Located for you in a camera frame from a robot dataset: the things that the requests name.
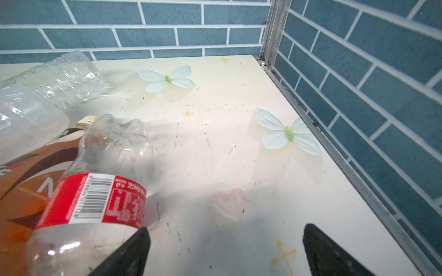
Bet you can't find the clear plastic bottle near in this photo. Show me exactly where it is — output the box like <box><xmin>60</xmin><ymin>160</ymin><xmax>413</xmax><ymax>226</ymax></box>
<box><xmin>1</xmin><ymin>83</ymin><xmax>70</xmax><ymax>164</ymax></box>

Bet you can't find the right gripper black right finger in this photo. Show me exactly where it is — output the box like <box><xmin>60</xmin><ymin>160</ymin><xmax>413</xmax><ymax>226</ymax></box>
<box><xmin>303</xmin><ymin>224</ymin><xmax>374</xmax><ymax>276</ymax></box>

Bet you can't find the clear ribbed crushed bottle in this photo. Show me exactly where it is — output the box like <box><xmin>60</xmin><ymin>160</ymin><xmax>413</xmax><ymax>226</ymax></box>
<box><xmin>1</xmin><ymin>51</ymin><xmax>107</xmax><ymax>111</ymax></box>

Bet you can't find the red label clear bottle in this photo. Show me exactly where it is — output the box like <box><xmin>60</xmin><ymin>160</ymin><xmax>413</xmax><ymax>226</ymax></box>
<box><xmin>26</xmin><ymin>114</ymin><xmax>154</xmax><ymax>276</ymax></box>

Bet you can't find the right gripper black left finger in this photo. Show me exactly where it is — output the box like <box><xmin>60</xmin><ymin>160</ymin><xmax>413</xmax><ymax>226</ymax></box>
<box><xmin>89</xmin><ymin>227</ymin><xmax>151</xmax><ymax>276</ymax></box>

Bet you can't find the brown label drink bottle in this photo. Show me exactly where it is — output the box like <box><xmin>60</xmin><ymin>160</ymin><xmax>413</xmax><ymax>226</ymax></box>
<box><xmin>1</xmin><ymin>116</ymin><xmax>96</xmax><ymax>276</ymax></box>

